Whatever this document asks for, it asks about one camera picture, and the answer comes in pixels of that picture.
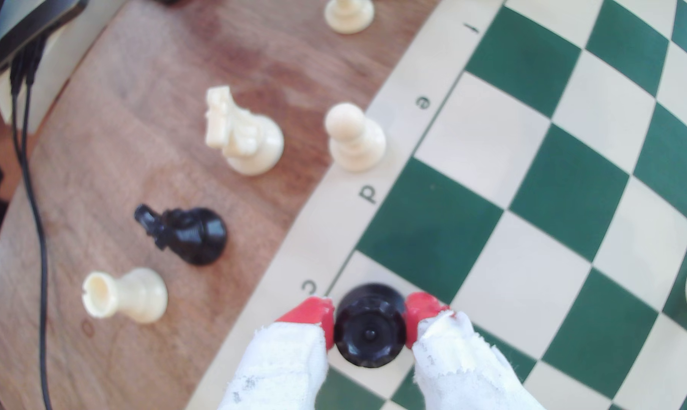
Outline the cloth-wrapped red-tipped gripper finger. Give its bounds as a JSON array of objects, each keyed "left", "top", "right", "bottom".
[
  {"left": 404, "top": 292, "right": 545, "bottom": 410},
  {"left": 218, "top": 296, "right": 336, "bottom": 410}
]

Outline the black chess queen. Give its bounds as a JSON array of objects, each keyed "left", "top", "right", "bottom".
[{"left": 333, "top": 283, "right": 408, "bottom": 369}]

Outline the black chess king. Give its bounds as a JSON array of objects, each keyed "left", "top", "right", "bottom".
[{"left": 134, "top": 204, "right": 228, "bottom": 266}]

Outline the white chess rook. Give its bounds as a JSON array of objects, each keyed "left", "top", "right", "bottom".
[{"left": 82, "top": 268, "right": 169, "bottom": 325}]

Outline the white chess knight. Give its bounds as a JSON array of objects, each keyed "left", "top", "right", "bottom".
[{"left": 205, "top": 85, "right": 285, "bottom": 176}]

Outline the white chess pawn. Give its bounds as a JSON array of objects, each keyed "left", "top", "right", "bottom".
[
  {"left": 324, "top": 102, "right": 388, "bottom": 173},
  {"left": 324, "top": 0, "right": 375, "bottom": 35}
]

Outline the green and cream chessboard mat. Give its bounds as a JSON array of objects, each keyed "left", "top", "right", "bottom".
[{"left": 185, "top": 0, "right": 687, "bottom": 410}]

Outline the cream white box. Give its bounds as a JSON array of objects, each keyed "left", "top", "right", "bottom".
[{"left": 0, "top": 0, "right": 128, "bottom": 134}]

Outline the black flat device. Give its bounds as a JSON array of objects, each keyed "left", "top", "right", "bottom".
[{"left": 0, "top": 0, "right": 88, "bottom": 75}]

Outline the black cable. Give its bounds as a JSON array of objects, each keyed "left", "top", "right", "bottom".
[
  {"left": 9, "top": 48, "right": 54, "bottom": 410},
  {"left": 20, "top": 43, "right": 44, "bottom": 120}
]

